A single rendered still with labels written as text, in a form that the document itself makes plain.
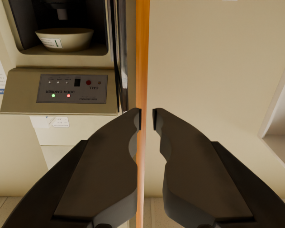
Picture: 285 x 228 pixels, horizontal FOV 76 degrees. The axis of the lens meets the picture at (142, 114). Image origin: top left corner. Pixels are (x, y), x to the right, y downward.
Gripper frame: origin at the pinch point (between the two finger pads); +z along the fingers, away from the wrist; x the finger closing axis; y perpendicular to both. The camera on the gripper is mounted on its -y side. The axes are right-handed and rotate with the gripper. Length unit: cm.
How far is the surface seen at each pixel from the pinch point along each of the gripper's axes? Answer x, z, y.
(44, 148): -38, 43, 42
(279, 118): 86, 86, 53
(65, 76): -22.0, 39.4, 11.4
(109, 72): -9.7, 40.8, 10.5
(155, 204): 12, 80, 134
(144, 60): 0.1, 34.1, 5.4
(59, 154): -33, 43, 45
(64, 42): -23, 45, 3
